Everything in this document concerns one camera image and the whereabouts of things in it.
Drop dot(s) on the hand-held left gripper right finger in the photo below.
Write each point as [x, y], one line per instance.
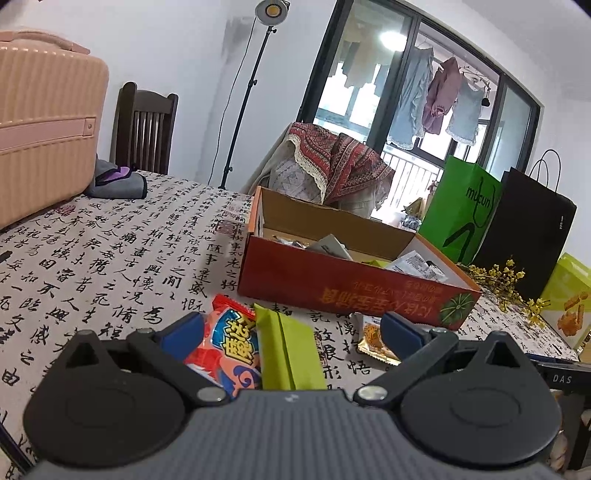
[401, 334]

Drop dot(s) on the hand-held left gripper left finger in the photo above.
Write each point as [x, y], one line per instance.
[182, 332]

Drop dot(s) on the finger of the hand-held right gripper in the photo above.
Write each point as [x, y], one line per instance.
[563, 378]
[554, 359]

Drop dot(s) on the large orange cookie packet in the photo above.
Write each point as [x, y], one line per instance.
[371, 339]

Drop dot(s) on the red snack packet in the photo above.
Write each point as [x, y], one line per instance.
[226, 346]

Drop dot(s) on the white snack packet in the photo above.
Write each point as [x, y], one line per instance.
[415, 267]

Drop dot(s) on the yellow-green snack packet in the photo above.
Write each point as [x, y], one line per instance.
[286, 346]

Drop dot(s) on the silver snack packet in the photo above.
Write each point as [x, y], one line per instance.
[330, 247]

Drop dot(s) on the orange cardboard box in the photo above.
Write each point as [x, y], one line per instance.
[300, 281]

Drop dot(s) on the yellow-green snack box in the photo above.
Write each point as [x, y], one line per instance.
[561, 286]

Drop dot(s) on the yellow flower branch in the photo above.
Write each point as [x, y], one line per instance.
[508, 272]

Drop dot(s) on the green paper bag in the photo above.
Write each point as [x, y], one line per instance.
[452, 217]

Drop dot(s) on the black paper bag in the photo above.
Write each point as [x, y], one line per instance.
[521, 230]

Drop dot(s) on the balcony railing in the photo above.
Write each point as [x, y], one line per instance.
[411, 180]

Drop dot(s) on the red patterned cloth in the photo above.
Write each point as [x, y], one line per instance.
[351, 166]

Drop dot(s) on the grey quilted cover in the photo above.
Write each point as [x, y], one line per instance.
[291, 177]

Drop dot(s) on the dark wooden chair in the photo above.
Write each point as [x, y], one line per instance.
[143, 134]

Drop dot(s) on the light blue hanging top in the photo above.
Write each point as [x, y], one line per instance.
[464, 115]

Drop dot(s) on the pink suitcase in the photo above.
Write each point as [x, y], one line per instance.
[41, 152]

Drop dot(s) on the blue hanging garment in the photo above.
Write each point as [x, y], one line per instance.
[411, 101]

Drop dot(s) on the pink hanging garment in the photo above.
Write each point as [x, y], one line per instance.
[441, 97]

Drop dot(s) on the beige hanging garment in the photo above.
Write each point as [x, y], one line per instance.
[358, 64]

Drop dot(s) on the studio light on stand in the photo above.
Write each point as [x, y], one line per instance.
[270, 9]

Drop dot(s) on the black sliding door frame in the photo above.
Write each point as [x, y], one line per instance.
[323, 69]

